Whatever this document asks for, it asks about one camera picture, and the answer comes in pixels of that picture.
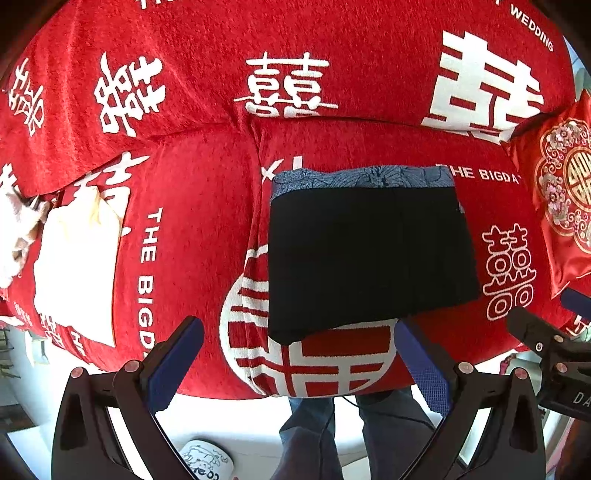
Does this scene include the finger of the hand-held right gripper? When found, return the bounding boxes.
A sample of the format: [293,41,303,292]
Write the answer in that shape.
[505,306,591,372]
[560,288,591,324]

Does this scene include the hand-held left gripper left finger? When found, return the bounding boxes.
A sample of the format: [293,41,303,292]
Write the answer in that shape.
[52,316,206,480]

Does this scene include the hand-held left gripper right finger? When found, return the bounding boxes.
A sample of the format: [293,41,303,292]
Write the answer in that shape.
[395,318,548,480]

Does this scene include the person's legs in jeans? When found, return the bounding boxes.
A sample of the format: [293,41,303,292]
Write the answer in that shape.
[279,388,438,480]

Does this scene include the white cartoon print slipper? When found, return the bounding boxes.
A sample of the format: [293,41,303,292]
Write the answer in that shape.
[178,438,237,480]

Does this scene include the red embroidered cushion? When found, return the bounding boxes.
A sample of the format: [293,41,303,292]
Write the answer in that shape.
[501,90,591,301]

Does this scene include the white pink fluffy cloth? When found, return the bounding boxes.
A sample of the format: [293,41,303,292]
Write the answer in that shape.
[0,189,49,289]

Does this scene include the red printed sofa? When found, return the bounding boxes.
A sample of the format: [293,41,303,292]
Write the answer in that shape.
[0,0,591,400]

